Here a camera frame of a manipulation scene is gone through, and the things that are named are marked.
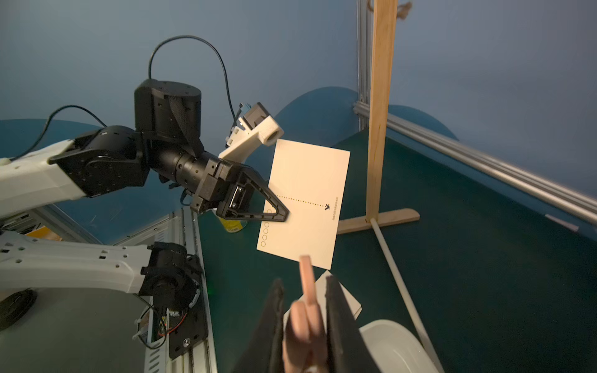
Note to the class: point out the aluminium mounting rail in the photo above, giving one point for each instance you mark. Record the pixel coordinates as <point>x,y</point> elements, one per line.
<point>165,269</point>

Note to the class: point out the rear aluminium floor rail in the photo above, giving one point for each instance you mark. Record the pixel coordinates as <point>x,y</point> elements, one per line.
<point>550,193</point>

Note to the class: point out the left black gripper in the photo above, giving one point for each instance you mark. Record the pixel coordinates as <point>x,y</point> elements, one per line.
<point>235,191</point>

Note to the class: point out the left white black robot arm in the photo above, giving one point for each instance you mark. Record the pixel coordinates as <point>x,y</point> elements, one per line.
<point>166,139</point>

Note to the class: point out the wooden drying rack frame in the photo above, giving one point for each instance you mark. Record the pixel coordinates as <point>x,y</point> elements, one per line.
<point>385,16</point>

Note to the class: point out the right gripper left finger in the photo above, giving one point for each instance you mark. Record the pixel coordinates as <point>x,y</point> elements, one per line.
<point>264,353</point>

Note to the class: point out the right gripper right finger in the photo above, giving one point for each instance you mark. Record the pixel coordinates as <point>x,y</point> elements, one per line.
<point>347,351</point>

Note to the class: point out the pink clothespin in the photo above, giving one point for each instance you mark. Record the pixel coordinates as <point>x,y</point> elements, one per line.
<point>304,344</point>

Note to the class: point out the white plastic tray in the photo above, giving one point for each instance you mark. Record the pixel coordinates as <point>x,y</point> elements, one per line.
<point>394,348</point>

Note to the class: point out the left aluminium corner post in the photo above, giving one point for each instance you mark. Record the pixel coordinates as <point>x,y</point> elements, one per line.
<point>364,49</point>

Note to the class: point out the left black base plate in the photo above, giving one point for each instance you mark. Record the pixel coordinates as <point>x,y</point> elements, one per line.
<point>193,330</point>

